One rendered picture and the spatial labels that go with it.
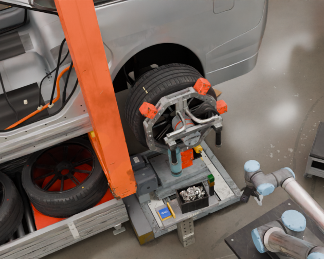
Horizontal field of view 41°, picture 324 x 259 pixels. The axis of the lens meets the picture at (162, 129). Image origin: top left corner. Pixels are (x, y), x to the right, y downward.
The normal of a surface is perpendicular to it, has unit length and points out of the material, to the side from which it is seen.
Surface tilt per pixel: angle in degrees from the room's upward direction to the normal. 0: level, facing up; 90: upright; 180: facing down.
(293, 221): 7
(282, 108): 0
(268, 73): 0
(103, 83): 90
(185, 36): 90
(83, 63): 90
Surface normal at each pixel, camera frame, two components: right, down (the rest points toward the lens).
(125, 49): 0.40, 0.62
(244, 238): -0.10, -0.70
